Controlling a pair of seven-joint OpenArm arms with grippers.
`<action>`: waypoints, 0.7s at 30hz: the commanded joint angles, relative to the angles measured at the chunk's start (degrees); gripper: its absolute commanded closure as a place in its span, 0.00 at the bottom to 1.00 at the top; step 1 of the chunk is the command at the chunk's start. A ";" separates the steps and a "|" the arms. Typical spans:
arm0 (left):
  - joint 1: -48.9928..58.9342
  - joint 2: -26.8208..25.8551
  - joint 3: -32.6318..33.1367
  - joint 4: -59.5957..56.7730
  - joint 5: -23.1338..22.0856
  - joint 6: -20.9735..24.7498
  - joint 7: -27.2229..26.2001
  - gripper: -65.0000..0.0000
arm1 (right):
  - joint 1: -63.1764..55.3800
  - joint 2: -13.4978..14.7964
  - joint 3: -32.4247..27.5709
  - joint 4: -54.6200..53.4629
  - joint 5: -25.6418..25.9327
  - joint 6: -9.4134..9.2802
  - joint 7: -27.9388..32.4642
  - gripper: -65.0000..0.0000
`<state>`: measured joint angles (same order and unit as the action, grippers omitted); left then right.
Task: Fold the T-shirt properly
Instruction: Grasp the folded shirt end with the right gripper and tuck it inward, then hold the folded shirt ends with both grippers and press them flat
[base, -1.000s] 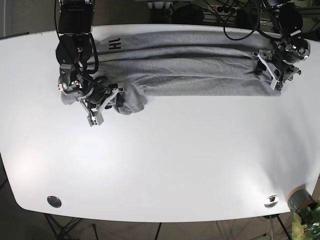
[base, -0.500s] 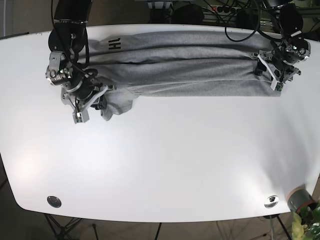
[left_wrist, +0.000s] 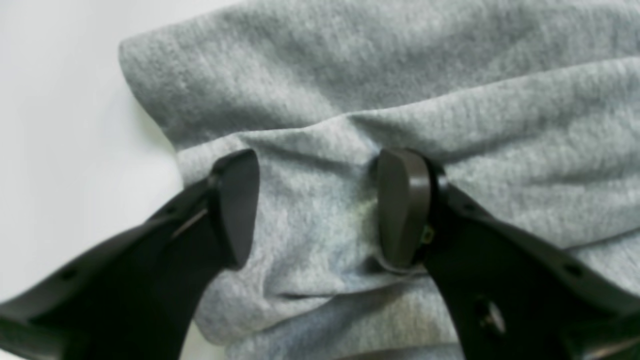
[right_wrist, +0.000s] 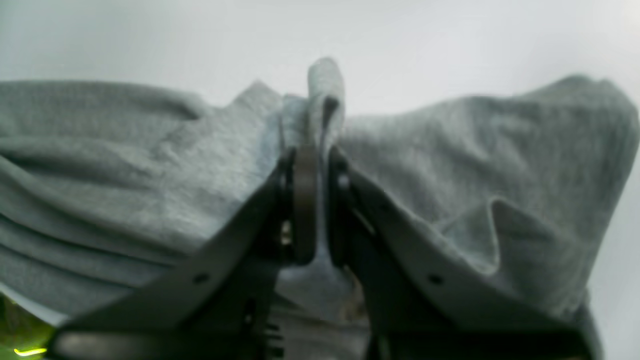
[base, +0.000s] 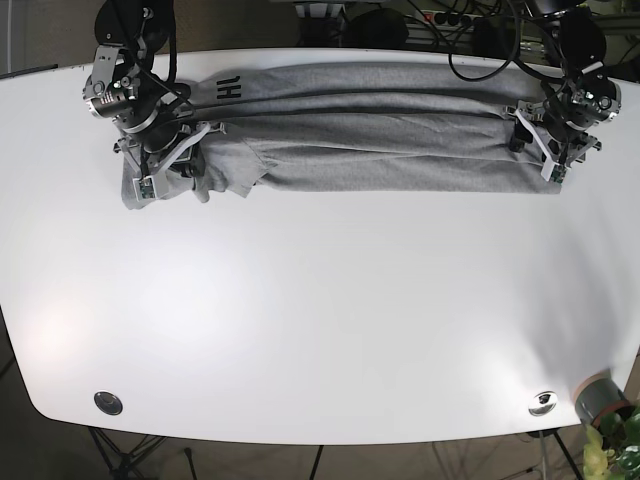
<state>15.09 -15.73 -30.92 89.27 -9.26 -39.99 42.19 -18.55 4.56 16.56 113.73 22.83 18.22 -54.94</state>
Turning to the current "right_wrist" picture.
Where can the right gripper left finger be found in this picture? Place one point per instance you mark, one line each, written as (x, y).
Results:
(214, 305)

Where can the grey long sleeve shirt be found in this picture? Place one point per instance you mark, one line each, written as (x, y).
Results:
(107, 186)

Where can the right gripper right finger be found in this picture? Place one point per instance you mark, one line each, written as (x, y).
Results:
(421, 304)

